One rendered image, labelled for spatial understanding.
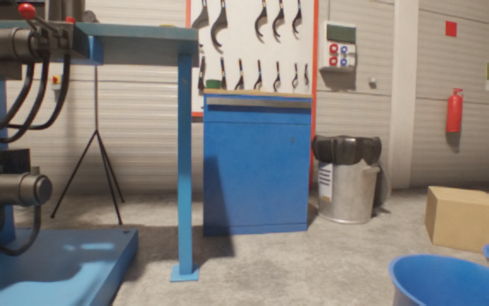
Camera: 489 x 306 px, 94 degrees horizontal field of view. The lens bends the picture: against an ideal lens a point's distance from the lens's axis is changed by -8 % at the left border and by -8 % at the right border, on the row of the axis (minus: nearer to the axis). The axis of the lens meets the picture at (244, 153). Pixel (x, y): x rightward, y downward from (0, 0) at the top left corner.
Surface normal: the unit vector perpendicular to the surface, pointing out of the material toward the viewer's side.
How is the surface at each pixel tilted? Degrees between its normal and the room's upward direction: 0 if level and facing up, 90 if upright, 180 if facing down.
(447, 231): 90
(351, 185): 93
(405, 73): 90
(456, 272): 62
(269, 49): 90
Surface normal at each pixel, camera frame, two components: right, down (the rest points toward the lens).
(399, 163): 0.17, 0.09
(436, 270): -0.25, -0.40
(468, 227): -0.52, 0.07
